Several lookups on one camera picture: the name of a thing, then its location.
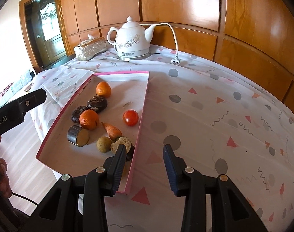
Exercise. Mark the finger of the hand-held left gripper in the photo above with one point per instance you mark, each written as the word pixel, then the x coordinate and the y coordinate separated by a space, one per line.
pixel 34 98

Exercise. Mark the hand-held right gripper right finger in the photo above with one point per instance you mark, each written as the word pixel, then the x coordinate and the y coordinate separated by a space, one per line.
pixel 172 171

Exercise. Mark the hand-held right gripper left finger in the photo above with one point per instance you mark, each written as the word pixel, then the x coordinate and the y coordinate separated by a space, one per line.
pixel 115 174

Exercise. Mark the yellow potato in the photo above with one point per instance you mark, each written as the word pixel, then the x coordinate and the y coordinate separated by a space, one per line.
pixel 104 145

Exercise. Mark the small orange carrot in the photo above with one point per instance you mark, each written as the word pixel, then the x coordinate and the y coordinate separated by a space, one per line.
pixel 112 131

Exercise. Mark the red tomato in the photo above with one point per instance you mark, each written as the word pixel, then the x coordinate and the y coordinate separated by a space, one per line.
pixel 130 118

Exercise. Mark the orange tangerine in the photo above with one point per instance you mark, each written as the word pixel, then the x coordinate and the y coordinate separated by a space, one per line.
pixel 103 90
pixel 89 119

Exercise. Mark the pink cardboard tray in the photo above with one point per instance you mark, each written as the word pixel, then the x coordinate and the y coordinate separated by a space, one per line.
pixel 127 94

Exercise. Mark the person's left hand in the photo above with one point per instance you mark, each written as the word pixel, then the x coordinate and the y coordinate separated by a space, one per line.
pixel 4 174

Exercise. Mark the small wooden stool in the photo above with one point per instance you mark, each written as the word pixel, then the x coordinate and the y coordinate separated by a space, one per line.
pixel 28 87

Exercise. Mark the wooden door with glass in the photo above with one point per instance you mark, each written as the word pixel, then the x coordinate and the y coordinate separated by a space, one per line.
pixel 50 50

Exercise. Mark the white patterned tablecloth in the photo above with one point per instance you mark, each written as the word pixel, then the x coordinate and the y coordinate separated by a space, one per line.
pixel 209 113

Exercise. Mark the ornate silver tissue box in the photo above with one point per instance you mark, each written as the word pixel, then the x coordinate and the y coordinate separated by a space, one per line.
pixel 90 49

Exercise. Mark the white tissue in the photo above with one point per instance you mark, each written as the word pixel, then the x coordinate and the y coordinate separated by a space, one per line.
pixel 91 37

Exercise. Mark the silver kettle base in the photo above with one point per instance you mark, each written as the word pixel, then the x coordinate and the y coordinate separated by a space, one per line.
pixel 133 57

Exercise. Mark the white floral electric kettle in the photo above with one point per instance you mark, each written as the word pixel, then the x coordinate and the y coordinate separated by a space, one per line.
pixel 131 38

